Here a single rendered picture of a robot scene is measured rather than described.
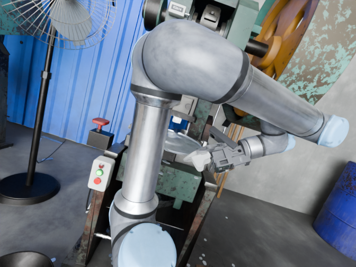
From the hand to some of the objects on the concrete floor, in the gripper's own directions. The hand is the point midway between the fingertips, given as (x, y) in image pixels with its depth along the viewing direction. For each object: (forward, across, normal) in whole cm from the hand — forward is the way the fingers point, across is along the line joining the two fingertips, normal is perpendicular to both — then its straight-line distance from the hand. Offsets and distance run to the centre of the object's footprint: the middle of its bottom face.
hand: (186, 157), depth 62 cm
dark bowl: (+84, +28, -29) cm, 93 cm away
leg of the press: (+67, +78, +7) cm, 103 cm away
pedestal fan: (+119, +81, +57) cm, 154 cm away
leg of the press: (+21, +96, -14) cm, 99 cm away
